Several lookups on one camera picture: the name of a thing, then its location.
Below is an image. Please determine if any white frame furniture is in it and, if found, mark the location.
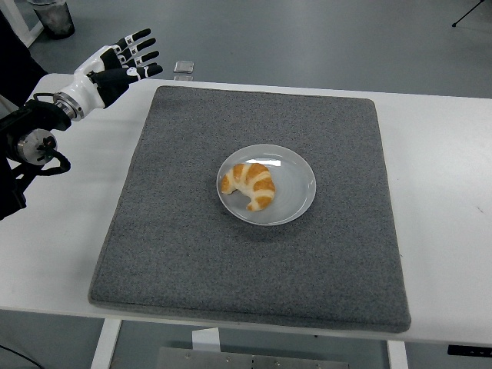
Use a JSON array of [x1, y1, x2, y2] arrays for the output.
[[0, 0, 45, 50]]

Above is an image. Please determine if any black table control box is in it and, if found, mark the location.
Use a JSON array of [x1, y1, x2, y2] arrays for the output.
[[447, 344, 492, 357]]

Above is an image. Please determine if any white table leg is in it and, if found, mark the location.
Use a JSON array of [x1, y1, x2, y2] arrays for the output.
[[386, 340, 409, 369], [90, 318, 123, 369]]

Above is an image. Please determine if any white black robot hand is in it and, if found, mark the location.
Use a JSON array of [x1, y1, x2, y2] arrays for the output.
[[57, 28, 164, 118]]

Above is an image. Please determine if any grey felt mat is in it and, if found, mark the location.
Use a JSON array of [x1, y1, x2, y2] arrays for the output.
[[88, 85, 412, 334]]

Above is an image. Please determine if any person's leg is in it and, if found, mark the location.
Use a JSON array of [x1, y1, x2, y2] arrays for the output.
[[0, 11, 49, 107]]

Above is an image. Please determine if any black tripod leg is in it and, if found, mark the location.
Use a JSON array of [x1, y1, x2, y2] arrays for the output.
[[451, 0, 486, 28]]

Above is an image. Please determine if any white round plate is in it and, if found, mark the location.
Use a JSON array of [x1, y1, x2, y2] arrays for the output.
[[216, 144, 317, 227]]

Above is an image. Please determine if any black floor cable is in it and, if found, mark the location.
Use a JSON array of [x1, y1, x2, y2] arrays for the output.
[[0, 344, 39, 369]]

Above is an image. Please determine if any grey trash bin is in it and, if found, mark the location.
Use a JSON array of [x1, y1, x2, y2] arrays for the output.
[[27, 0, 76, 40]]

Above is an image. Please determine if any golden brown croissant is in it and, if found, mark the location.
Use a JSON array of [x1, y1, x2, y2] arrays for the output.
[[220, 162, 276, 212]]

